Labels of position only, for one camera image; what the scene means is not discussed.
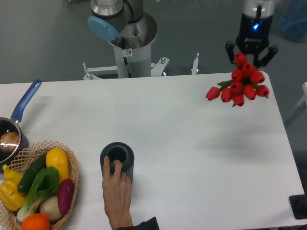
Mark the yellow bell pepper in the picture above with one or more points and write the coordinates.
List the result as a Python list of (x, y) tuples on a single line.
[(9, 195)]

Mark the blue handled saucepan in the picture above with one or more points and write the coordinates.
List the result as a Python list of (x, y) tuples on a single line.
[(12, 124)]

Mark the bare human hand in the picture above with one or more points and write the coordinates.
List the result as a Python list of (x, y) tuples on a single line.
[(117, 195)]

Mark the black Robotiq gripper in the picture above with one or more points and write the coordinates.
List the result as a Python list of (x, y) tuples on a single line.
[(253, 37)]

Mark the orange fruit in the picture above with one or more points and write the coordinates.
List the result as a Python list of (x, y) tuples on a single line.
[(36, 221)]

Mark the red tulip bouquet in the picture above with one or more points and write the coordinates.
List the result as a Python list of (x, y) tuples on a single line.
[(245, 82)]

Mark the green bok choy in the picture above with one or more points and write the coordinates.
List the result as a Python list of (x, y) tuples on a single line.
[(45, 184)]

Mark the white metal base frame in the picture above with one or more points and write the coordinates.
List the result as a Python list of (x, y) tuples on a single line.
[(157, 69)]

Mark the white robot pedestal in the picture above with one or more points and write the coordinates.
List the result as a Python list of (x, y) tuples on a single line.
[(133, 63)]

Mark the white chair frame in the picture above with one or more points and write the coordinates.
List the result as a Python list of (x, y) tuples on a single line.
[(298, 108)]

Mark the dark grey ribbed vase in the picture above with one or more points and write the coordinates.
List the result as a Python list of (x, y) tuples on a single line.
[(122, 152)]

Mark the blue translucent container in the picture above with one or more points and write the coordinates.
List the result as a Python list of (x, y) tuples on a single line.
[(293, 21)]

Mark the brown bread in pan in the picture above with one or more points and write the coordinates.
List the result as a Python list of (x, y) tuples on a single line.
[(9, 141)]

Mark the black device at table edge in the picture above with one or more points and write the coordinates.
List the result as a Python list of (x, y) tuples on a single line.
[(299, 206)]

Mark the purple eggplant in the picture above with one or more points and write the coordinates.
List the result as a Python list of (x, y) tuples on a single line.
[(65, 194)]

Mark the beige garlic bulb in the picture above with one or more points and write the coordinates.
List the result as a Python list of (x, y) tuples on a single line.
[(50, 209)]

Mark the black sleeve forearm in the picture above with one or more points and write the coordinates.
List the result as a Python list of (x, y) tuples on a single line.
[(150, 224)]

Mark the green cucumber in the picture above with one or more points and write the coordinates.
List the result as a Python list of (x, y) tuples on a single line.
[(30, 174)]

